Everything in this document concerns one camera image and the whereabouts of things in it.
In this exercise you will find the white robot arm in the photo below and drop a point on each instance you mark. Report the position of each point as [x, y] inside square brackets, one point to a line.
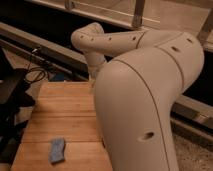
[138, 76]

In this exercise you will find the wooden cutting board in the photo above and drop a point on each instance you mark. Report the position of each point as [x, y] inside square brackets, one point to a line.
[63, 110]

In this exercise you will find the blue sponge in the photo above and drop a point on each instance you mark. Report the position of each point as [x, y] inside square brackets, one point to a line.
[56, 154]

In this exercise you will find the black stand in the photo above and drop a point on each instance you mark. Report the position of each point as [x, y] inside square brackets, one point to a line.
[13, 96]

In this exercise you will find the metal rail frame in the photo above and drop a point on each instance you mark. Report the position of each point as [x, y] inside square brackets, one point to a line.
[193, 16]

